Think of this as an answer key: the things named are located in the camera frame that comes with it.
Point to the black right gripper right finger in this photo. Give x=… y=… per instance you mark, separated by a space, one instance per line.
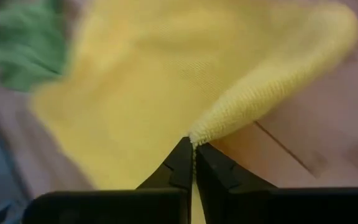
x=219 y=180

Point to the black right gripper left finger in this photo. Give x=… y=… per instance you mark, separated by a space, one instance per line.
x=179 y=168

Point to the yellow microfiber towel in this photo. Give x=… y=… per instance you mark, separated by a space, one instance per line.
x=154 y=93

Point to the green cloth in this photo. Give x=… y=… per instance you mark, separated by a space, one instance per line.
x=23 y=46

